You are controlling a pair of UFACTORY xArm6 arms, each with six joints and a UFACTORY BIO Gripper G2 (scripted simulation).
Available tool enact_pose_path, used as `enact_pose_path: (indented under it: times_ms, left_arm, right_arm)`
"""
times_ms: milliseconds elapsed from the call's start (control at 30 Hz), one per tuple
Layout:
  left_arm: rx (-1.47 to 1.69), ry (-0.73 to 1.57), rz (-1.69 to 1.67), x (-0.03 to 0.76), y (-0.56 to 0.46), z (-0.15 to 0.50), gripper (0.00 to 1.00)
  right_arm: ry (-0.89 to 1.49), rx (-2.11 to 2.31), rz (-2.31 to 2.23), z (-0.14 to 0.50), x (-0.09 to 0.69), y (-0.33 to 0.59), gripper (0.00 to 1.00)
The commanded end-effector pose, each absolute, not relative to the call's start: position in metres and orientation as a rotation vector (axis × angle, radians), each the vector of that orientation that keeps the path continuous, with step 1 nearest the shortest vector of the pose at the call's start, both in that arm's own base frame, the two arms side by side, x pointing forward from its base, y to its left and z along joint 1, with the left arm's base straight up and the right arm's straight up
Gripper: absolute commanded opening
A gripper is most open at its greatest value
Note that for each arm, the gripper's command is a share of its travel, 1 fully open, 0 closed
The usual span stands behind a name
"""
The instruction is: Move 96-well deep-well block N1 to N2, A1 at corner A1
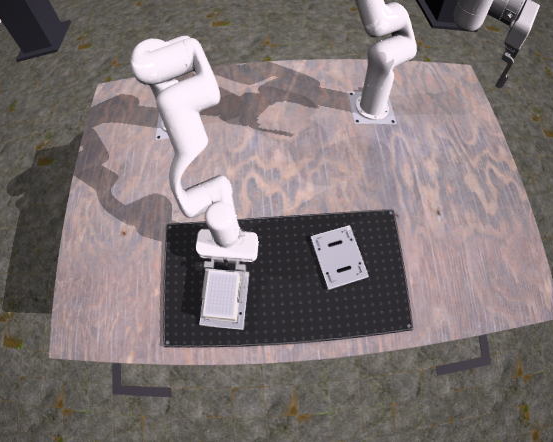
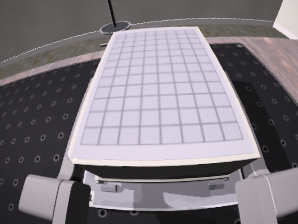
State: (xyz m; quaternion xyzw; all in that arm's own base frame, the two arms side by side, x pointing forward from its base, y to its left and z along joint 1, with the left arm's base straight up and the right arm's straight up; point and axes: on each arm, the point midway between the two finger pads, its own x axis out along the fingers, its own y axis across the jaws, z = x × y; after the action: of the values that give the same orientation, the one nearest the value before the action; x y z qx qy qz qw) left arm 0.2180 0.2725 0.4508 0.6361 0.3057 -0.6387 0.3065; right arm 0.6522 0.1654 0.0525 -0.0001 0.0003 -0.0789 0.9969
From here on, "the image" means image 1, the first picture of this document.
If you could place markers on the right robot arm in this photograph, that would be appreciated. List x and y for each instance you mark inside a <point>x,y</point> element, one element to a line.
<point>155,63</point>

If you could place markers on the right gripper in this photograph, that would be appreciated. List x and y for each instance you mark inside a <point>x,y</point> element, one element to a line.
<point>245,248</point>

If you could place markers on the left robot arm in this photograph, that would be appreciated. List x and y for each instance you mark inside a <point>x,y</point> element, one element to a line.
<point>380,19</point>

